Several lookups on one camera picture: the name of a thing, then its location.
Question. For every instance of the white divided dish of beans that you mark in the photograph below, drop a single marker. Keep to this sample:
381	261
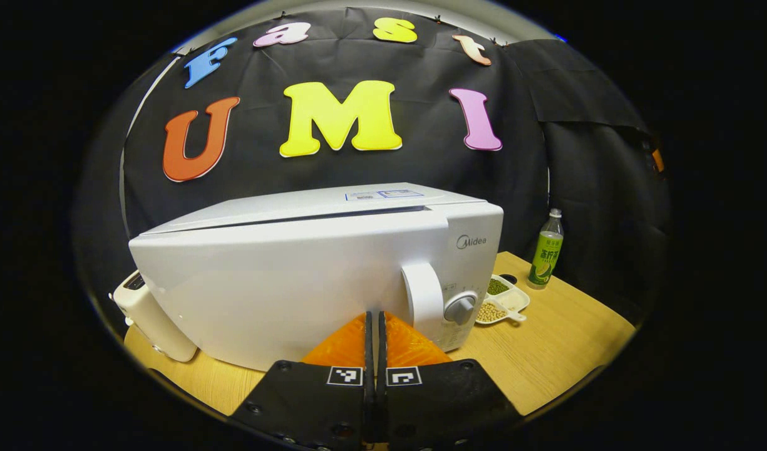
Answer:
511	300

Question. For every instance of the green drink bottle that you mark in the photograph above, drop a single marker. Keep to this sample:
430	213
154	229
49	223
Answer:
546	257

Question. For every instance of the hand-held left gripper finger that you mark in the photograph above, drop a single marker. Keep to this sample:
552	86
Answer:
369	351
381	351

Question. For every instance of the white microwave oven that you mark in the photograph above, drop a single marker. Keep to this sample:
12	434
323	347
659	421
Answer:
264	282

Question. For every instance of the white toaster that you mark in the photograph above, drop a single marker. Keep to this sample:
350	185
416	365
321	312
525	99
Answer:
154	319

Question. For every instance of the small black cap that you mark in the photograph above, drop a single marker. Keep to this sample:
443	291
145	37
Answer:
508	278

